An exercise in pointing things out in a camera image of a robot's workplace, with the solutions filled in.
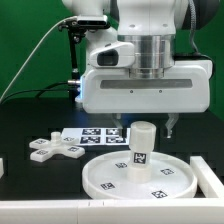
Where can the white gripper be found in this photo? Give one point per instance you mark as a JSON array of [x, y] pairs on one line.
[[184, 88]]

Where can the white round table top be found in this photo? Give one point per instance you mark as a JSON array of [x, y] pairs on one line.
[[112, 176]]

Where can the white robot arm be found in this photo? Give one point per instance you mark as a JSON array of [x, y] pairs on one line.
[[141, 56]]

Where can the white marker sheet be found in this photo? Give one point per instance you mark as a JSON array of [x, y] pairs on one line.
[[96, 136]]

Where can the white cross-shaped table base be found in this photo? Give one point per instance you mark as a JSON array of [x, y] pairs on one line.
[[45, 149]]

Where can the white L-shaped corner fence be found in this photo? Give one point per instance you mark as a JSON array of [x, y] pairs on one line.
[[206, 210]]

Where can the white block at left edge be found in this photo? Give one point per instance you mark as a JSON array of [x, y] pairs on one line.
[[1, 168]]

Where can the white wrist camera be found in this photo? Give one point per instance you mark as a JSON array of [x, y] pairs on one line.
[[117, 54]]

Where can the black camera on stand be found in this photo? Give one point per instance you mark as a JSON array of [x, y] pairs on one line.
[[77, 26]]

